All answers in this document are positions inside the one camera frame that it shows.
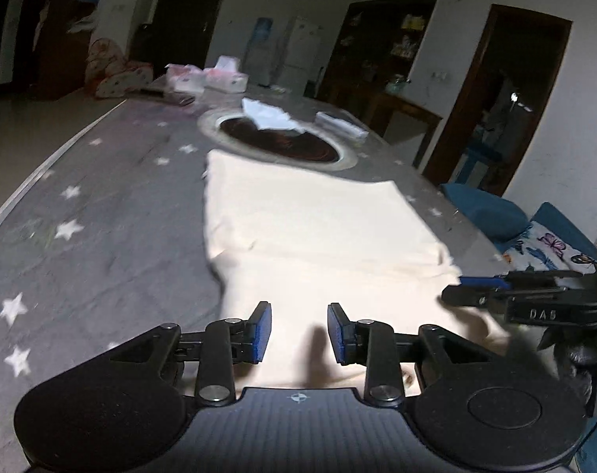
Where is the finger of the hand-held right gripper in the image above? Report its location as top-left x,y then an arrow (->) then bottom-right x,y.
441,283 -> 514,309
458,269 -> 583,290

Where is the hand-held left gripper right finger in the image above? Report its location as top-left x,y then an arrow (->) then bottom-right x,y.
327,303 -> 496,407

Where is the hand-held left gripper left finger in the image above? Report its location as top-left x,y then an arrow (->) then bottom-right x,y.
108,300 -> 272,407

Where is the cream fleece garment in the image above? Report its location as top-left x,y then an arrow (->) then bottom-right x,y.
202,150 -> 515,401

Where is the person's right hand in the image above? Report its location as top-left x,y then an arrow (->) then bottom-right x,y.
554,328 -> 597,417

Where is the butterfly printed cushion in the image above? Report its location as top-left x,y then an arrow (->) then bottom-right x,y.
500,221 -> 597,277

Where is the blue sofa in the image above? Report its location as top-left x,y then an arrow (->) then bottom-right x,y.
439,182 -> 597,263

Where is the blue stool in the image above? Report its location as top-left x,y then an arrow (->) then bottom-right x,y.
463,140 -> 493,184

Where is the wooden side desk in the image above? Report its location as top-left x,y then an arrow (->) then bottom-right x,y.
362,91 -> 445,147

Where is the round built-in hot pot cooker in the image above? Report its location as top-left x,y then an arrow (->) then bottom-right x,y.
197,107 -> 359,174

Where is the white power strip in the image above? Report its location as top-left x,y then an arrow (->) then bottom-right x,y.
313,110 -> 369,143

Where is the crumpled white tissue paper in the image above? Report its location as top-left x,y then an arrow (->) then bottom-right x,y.
240,97 -> 304,133

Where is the black smartphone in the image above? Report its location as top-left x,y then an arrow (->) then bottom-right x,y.
139,89 -> 196,107

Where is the dark wooden display cabinet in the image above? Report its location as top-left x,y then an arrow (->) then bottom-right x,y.
317,0 -> 438,105

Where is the water dispenser with blue bottle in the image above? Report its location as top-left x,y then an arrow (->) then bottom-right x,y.
244,17 -> 275,85

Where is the white refrigerator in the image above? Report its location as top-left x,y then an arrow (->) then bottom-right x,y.
273,15 -> 324,92

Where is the floral folded mesh cover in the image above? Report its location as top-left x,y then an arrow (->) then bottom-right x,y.
84,39 -> 154,100

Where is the dark wooden door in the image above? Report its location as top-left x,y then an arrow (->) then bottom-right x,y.
130,0 -> 233,68

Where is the dark wooden shelf cabinet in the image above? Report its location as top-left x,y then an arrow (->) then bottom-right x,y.
31,0 -> 98,100

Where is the dark wooden door frame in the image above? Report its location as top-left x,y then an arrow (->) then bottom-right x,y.
421,3 -> 574,199

